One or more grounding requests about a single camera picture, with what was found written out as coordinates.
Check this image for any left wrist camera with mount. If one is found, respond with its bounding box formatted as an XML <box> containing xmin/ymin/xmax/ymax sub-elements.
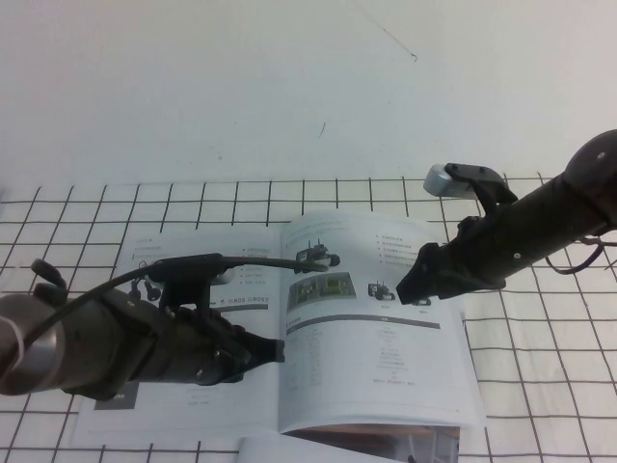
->
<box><xmin>148</xmin><ymin>253</ymin><xmax>238</xmax><ymax>311</ymax></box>

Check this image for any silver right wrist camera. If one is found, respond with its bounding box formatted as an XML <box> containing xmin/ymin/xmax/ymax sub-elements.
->
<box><xmin>422</xmin><ymin>162</ymin><xmax>520</xmax><ymax>219</ymax></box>

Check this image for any brochure with photo cover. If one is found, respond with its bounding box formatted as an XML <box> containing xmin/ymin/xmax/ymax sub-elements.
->
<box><xmin>238</xmin><ymin>313</ymin><xmax>468</xmax><ymax>463</ymax></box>

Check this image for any black left camera cable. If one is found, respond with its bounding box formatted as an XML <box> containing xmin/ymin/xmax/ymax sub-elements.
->
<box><xmin>18</xmin><ymin>254</ymin><xmax>337</xmax><ymax>349</ymax></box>

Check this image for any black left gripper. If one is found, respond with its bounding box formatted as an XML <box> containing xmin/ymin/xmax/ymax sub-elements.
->
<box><xmin>144</xmin><ymin>306</ymin><xmax>287</xmax><ymax>388</ymax></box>

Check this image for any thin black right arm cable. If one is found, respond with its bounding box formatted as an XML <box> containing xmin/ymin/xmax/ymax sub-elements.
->
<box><xmin>544</xmin><ymin>233</ymin><xmax>609</xmax><ymax>277</ymax></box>

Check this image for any white black-grid tablecloth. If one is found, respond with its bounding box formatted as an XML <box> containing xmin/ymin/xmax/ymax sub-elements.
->
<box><xmin>0</xmin><ymin>172</ymin><xmax>617</xmax><ymax>463</ymax></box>

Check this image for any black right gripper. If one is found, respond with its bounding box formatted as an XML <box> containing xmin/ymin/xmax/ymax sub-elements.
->
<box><xmin>395</xmin><ymin>207</ymin><xmax>516</xmax><ymax>307</ymax></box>

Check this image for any robot catalogue book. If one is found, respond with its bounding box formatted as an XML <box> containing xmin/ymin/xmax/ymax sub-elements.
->
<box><xmin>79</xmin><ymin>209</ymin><xmax>488</xmax><ymax>436</ymax></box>

